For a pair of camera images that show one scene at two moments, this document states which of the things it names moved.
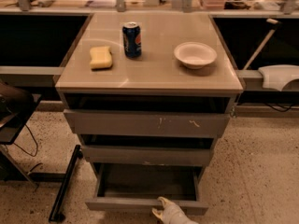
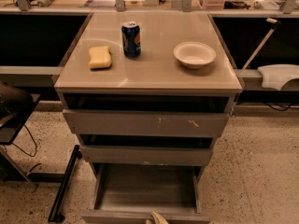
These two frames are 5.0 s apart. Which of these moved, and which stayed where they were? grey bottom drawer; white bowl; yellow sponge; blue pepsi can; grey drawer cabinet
Moved: grey bottom drawer
Stayed: yellow sponge; blue pepsi can; white bowl; grey drawer cabinet
